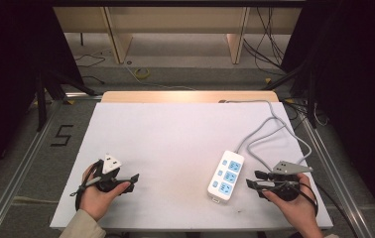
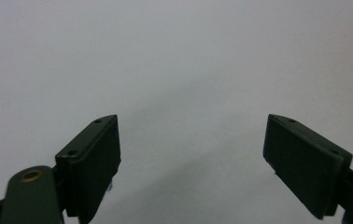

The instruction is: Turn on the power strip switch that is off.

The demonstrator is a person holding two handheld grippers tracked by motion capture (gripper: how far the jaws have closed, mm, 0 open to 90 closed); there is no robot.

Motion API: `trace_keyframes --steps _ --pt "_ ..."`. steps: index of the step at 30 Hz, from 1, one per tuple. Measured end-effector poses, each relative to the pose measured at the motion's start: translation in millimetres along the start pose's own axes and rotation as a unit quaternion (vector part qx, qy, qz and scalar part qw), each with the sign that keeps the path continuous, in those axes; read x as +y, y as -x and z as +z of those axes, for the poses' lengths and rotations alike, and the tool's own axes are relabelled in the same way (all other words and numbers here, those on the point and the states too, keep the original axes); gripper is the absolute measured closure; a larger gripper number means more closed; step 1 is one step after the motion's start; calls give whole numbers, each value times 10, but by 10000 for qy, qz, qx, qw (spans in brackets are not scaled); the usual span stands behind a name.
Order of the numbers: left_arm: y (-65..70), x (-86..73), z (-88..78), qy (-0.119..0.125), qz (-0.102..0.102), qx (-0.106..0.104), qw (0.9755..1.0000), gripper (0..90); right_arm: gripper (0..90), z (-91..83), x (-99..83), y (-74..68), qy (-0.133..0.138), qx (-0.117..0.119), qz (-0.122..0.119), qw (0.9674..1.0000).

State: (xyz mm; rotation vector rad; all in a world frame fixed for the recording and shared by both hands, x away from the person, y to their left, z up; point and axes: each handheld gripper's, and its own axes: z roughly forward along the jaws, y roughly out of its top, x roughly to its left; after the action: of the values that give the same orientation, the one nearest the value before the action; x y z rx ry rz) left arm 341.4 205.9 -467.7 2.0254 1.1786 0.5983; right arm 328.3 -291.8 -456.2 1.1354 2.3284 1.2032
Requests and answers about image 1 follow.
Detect thin black floor cable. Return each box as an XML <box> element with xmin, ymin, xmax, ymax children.
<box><xmin>73</xmin><ymin>54</ymin><xmax>106</xmax><ymax>85</ymax></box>

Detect white floor cable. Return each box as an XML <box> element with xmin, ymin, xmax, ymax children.
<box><xmin>123</xmin><ymin>62</ymin><xmax>197</xmax><ymax>91</ymax></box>

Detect person's left hand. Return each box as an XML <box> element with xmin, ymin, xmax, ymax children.
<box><xmin>78</xmin><ymin>165</ymin><xmax>132</xmax><ymax>222</ymax></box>

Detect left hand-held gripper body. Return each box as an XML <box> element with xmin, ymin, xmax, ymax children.
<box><xmin>92</xmin><ymin>153</ymin><xmax>124</xmax><ymax>193</ymax></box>

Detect black tripod stand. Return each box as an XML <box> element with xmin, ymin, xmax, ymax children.
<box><xmin>260</xmin><ymin>56</ymin><xmax>319</xmax><ymax>130</ymax></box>
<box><xmin>35</xmin><ymin>67</ymin><xmax>99</xmax><ymax>133</ymax></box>

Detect white power strip blue sockets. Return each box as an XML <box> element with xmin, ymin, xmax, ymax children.
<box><xmin>206</xmin><ymin>150</ymin><xmax>246</xmax><ymax>204</ymax></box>

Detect wooden table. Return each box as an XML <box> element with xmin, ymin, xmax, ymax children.
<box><xmin>100</xmin><ymin>90</ymin><xmax>280</xmax><ymax>104</ymax></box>

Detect dark curtain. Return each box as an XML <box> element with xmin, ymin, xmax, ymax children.
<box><xmin>0</xmin><ymin>0</ymin><xmax>84</xmax><ymax>194</ymax></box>
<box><xmin>280</xmin><ymin>0</ymin><xmax>375</xmax><ymax>222</ymax></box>

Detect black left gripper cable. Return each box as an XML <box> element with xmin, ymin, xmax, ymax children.
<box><xmin>69</xmin><ymin>160</ymin><xmax>105</xmax><ymax>212</ymax></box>

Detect grey power strip cable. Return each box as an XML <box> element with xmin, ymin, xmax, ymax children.
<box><xmin>218</xmin><ymin>99</ymin><xmax>313</xmax><ymax>167</ymax></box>

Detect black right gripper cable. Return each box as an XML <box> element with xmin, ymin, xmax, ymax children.
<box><xmin>297</xmin><ymin>178</ymin><xmax>359</xmax><ymax>238</ymax></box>

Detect yellow tape roll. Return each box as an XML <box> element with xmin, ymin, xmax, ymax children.
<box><xmin>133</xmin><ymin>67</ymin><xmax>151</xmax><ymax>80</ymax></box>

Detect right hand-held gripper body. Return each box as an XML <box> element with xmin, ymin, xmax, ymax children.
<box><xmin>267</xmin><ymin>160</ymin><xmax>314</xmax><ymax>202</ymax></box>

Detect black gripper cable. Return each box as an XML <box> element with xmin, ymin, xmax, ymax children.
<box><xmin>297</xmin><ymin>178</ymin><xmax>359</xmax><ymax>238</ymax></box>
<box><xmin>69</xmin><ymin>160</ymin><xmax>105</xmax><ymax>212</ymax></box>

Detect metal floor rail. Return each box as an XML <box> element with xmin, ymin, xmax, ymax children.
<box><xmin>303</xmin><ymin>117</ymin><xmax>375</xmax><ymax>238</ymax></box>
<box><xmin>0</xmin><ymin>98</ymin><xmax>64</xmax><ymax>238</ymax></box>

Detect bundle of black floor cables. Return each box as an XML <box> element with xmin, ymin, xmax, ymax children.
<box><xmin>242</xmin><ymin>6</ymin><xmax>287</xmax><ymax>71</ymax></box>

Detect white table board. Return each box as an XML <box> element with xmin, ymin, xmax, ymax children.
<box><xmin>49</xmin><ymin>101</ymin><xmax>334</xmax><ymax>232</ymax></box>

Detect person's right hand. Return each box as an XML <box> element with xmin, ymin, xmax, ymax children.
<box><xmin>262</xmin><ymin>173</ymin><xmax>322</xmax><ymax>232</ymax></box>

